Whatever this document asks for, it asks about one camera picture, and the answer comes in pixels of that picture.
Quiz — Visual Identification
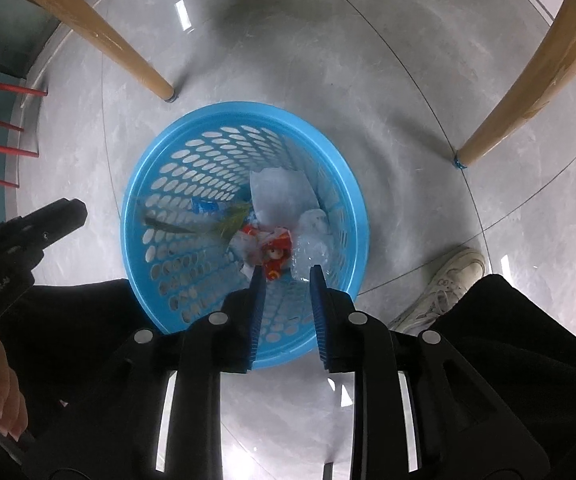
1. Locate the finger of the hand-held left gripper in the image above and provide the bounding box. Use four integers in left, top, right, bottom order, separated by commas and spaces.
18, 198, 88, 256

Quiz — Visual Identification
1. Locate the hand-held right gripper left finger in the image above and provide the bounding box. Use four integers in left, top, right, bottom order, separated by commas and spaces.
22, 264, 265, 480

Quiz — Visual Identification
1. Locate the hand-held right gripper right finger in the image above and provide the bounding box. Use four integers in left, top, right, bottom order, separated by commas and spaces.
309, 263, 550, 480

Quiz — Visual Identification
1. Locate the red wrapper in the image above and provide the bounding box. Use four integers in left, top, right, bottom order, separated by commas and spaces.
240, 225, 293, 282

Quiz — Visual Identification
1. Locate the clear plastic bag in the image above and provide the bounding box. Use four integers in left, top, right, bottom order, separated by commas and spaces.
290, 208, 333, 281

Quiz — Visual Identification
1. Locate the green wrapper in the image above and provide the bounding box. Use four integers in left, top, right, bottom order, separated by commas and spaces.
142, 203, 249, 238

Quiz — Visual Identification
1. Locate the white plastic bag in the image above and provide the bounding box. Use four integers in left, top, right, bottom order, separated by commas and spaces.
249, 167, 321, 226

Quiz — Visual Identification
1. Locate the blue plastic waste basket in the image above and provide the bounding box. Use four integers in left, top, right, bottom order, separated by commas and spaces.
120, 101, 371, 369

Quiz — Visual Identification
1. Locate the person's left leg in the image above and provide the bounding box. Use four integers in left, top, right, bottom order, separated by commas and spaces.
0, 277, 229, 411

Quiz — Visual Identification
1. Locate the person's leg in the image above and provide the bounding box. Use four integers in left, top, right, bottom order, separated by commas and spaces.
0, 277, 229, 411
428, 274, 576, 480

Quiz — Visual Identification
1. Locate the white sneaker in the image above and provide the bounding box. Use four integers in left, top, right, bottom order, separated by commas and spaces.
388, 247, 487, 335

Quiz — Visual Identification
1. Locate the round table with wooden legs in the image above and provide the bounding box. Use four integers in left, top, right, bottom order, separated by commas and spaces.
2, 0, 576, 170

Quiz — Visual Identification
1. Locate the person's right leg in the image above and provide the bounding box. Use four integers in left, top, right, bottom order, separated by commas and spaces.
428, 274, 576, 480

